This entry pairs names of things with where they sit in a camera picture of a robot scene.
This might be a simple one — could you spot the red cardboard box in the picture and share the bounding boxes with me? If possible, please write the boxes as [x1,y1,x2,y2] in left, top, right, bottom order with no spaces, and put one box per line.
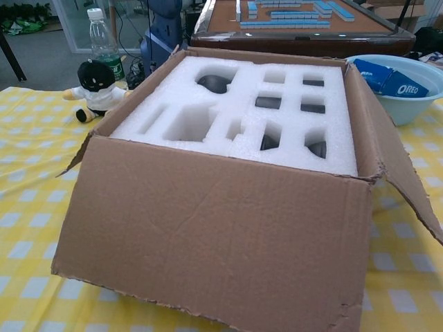
[51,46,443,332]

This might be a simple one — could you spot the white foam insert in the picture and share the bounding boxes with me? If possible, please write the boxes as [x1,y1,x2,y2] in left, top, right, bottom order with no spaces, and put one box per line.
[109,55,359,177]

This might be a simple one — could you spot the brown mahjong table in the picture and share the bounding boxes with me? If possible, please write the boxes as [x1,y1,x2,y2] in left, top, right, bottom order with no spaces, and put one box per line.
[189,0,417,59]

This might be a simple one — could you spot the blue machine base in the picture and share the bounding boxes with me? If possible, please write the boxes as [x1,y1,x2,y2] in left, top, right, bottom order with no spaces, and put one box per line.
[140,0,188,75]

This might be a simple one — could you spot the black headed plush doll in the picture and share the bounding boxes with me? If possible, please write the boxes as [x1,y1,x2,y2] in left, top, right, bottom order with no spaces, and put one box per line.
[62,59,133,124]

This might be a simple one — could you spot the mahjong tile row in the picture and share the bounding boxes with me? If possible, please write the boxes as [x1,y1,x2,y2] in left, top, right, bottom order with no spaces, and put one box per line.
[313,0,356,19]
[236,0,260,20]
[255,0,312,10]
[240,20,332,30]
[269,10,321,20]

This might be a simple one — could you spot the clear plastic water bottle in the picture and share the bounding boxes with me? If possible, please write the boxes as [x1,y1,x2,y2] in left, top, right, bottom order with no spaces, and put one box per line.
[86,8,125,82]

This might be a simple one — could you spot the wooden pole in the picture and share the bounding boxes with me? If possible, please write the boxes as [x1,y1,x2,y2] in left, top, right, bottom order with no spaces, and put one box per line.
[108,0,117,44]

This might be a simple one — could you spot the yellow white checkered tablecloth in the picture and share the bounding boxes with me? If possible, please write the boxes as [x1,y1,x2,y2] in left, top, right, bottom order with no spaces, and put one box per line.
[0,86,443,332]

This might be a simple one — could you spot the light blue plastic basin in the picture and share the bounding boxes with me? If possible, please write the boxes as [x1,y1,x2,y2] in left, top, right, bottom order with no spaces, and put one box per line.
[345,54,443,127]

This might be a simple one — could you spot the blue Oreo package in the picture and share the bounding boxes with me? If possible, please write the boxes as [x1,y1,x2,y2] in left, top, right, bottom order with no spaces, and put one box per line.
[352,57,430,98]

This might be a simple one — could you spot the thin black pole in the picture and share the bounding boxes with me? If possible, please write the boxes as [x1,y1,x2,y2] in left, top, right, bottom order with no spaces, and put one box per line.
[393,0,410,35]

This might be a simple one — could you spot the black table leg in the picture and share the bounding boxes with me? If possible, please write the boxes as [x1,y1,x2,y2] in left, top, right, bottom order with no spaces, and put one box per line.
[0,33,28,82]

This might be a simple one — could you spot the green black bag pile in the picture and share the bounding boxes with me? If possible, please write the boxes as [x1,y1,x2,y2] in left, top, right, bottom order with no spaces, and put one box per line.
[0,3,53,36]

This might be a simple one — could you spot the black cable bundle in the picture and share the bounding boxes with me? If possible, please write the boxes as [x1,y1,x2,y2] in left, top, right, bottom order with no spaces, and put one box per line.
[125,57,147,91]

